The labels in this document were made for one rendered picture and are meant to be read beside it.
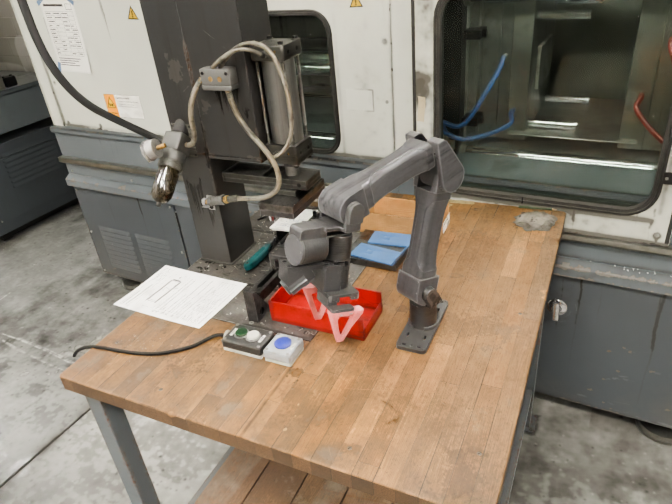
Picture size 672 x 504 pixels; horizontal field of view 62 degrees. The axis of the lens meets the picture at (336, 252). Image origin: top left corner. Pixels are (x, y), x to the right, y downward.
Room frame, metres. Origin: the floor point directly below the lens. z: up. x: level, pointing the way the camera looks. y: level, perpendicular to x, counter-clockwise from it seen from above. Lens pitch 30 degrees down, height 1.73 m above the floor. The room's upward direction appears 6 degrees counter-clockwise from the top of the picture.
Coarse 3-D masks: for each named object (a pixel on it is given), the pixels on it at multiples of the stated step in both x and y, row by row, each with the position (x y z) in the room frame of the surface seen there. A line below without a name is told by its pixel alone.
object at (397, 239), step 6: (378, 234) 1.46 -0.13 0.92; (384, 234) 1.45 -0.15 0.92; (390, 234) 1.45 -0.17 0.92; (396, 234) 1.45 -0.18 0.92; (402, 234) 1.44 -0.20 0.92; (408, 234) 1.44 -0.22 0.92; (372, 240) 1.42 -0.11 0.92; (378, 240) 1.42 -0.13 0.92; (384, 240) 1.42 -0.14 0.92; (390, 240) 1.41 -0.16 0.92; (396, 240) 1.41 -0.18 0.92; (402, 240) 1.41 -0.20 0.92; (408, 240) 1.40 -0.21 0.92; (402, 246) 1.38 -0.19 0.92; (408, 246) 1.37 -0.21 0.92
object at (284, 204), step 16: (224, 176) 1.42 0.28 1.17; (240, 176) 1.40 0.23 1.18; (256, 176) 1.37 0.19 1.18; (272, 176) 1.39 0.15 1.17; (288, 176) 1.35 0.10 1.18; (304, 176) 1.34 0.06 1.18; (320, 176) 1.37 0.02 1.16; (288, 192) 1.32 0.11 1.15; (304, 192) 1.33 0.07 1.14; (320, 192) 1.38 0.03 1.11; (272, 208) 1.28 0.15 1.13; (288, 208) 1.26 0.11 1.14; (304, 208) 1.30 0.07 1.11
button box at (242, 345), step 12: (240, 324) 1.07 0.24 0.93; (216, 336) 1.06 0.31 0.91; (228, 336) 1.03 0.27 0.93; (264, 336) 1.02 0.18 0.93; (84, 348) 1.09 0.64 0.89; (96, 348) 1.08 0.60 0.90; (108, 348) 1.06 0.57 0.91; (180, 348) 1.03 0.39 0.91; (228, 348) 1.02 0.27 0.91; (240, 348) 1.00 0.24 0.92; (252, 348) 0.98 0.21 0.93; (264, 348) 0.99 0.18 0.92
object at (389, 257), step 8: (360, 248) 1.39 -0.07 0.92; (368, 248) 1.38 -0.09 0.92; (376, 248) 1.38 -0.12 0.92; (384, 248) 1.37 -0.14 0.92; (360, 256) 1.34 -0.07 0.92; (368, 256) 1.34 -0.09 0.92; (376, 256) 1.33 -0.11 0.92; (384, 256) 1.33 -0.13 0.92; (392, 256) 1.32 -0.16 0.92; (400, 256) 1.32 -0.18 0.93; (392, 264) 1.28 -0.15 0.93
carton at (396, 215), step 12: (384, 204) 1.61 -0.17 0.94; (396, 204) 1.59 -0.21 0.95; (408, 204) 1.58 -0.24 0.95; (372, 216) 1.51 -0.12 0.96; (384, 216) 1.49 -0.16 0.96; (396, 216) 1.47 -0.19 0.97; (408, 216) 1.58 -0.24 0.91; (444, 216) 1.52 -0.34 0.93; (372, 228) 1.51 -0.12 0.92; (384, 228) 1.49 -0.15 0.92; (396, 228) 1.47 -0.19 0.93; (408, 228) 1.46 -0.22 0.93; (444, 228) 1.48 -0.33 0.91
